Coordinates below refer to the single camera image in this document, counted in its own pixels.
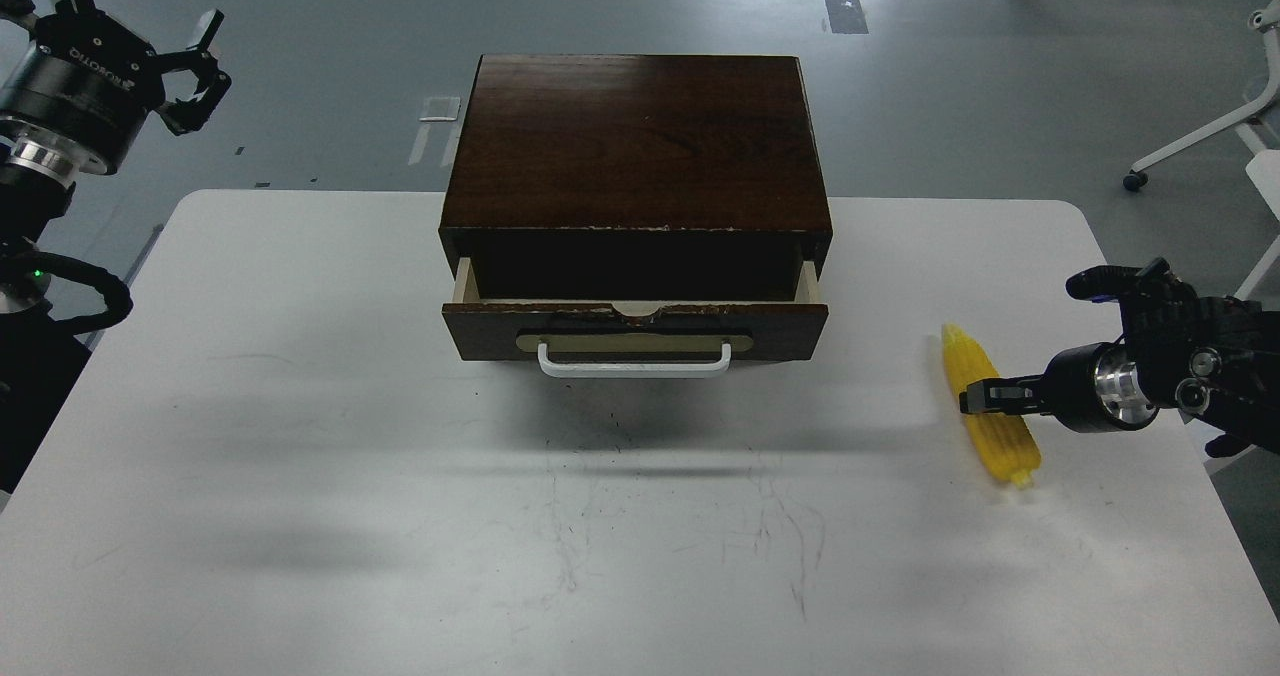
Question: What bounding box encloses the wooden drawer with white handle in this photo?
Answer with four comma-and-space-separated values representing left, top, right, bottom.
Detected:
442, 259, 829, 379

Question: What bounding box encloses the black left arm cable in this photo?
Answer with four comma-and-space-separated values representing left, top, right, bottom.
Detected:
0, 251, 134, 335

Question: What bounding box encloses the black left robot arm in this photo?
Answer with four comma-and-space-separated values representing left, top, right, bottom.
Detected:
1, 0, 232, 493

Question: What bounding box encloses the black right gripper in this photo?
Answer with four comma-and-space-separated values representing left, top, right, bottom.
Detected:
959, 342, 1160, 433

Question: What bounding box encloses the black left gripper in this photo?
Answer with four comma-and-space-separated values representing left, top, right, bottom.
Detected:
0, 0, 232, 177

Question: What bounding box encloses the white office chair base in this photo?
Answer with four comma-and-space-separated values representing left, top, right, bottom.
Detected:
1089, 0, 1277, 300

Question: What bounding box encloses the dark wooden drawer cabinet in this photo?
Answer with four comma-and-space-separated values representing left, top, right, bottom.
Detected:
439, 52, 835, 301

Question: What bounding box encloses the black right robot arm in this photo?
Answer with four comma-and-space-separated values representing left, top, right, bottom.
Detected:
954, 259, 1279, 458

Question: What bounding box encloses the yellow corn cob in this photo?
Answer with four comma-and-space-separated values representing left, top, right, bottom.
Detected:
941, 323, 1041, 489

